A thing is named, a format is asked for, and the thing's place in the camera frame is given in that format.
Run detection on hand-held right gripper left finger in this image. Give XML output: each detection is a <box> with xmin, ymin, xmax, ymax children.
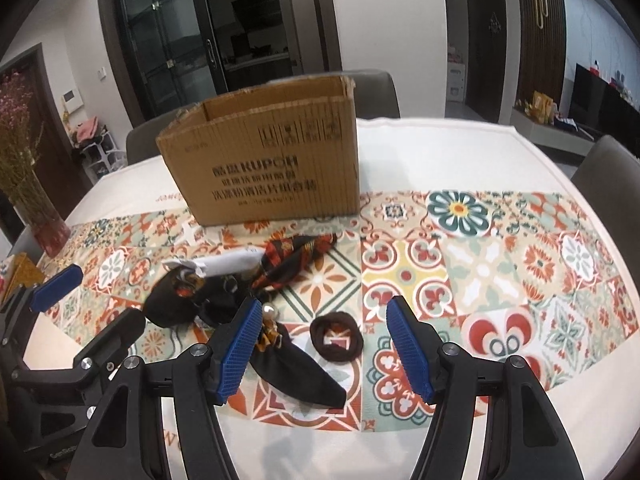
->
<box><xmin>70</xmin><ymin>298</ymin><xmax>264</xmax><ymax>480</ymax></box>

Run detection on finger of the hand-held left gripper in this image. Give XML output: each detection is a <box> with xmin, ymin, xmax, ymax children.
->
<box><xmin>10</xmin><ymin>306</ymin><xmax>147</xmax><ymax>397</ymax></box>
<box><xmin>0</xmin><ymin>264</ymin><xmax>84</xmax><ymax>361</ymax></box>

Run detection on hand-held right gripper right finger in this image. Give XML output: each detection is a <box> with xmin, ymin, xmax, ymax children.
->
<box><xmin>386</xmin><ymin>296</ymin><xmax>586</xmax><ymax>480</ymax></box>

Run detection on brown hair tie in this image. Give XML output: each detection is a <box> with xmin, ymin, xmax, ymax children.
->
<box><xmin>310</xmin><ymin>311</ymin><xmax>364</xmax><ymax>362</ymax></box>

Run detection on white sock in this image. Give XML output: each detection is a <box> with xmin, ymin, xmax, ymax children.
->
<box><xmin>165</xmin><ymin>249</ymin><xmax>266</xmax><ymax>278</ymax></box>

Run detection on orange black striped scarf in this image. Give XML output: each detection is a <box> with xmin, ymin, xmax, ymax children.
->
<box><xmin>252</xmin><ymin>232</ymin><xmax>338</xmax><ymax>293</ymax></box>

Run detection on brown cardboard box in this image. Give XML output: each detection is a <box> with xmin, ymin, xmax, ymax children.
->
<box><xmin>156</xmin><ymin>72</ymin><xmax>361</xmax><ymax>228</ymax></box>

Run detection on yellow wooden box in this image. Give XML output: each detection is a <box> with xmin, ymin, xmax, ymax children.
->
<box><xmin>0</xmin><ymin>252</ymin><xmax>46</xmax><ymax>306</ymax></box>

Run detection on white shoe rack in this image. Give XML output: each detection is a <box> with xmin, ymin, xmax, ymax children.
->
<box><xmin>77</xmin><ymin>127</ymin><xmax>126</xmax><ymax>181</ymax></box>

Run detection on glass vase with dried flowers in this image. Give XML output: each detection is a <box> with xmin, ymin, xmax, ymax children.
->
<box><xmin>0</xmin><ymin>44</ymin><xmax>91</xmax><ymax>241</ymax></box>

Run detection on pink bag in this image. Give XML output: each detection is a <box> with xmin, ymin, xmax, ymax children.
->
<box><xmin>70</xmin><ymin>116</ymin><xmax>101</xmax><ymax>143</ymax></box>

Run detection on grey dining chair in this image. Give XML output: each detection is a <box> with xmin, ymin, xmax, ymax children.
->
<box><xmin>345</xmin><ymin>71</ymin><xmax>401</xmax><ymax>120</ymax></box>
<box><xmin>570</xmin><ymin>135</ymin><xmax>640</xmax><ymax>206</ymax></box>
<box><xmin>126</xmin><ymin>110</ymin><xmax>186</xmax><ymax>166</ymax></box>

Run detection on dark sliding glass door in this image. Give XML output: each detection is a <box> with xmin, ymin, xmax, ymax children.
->
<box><xmin>97</xmin><ymin>0</ymin><xmax>341</xmax><ymax>128</ymax></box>

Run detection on yellow snack packages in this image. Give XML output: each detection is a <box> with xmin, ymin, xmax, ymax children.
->
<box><xmin>530</xmin><ymin>91</ymin><xmax>555</xmax><ymax>122</ymax></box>

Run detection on dark hallway door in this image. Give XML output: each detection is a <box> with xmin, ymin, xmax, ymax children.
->
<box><xmin>464</xmin><ymin>0</ymin><xmax>506</xmax><ymax>110</ymax></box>

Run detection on slatted wooden wall panel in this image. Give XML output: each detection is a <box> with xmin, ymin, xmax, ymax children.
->
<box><xmin>515</xmin><ymin>0</ymin><xmax>568</xmax><ymax>106</ymax></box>

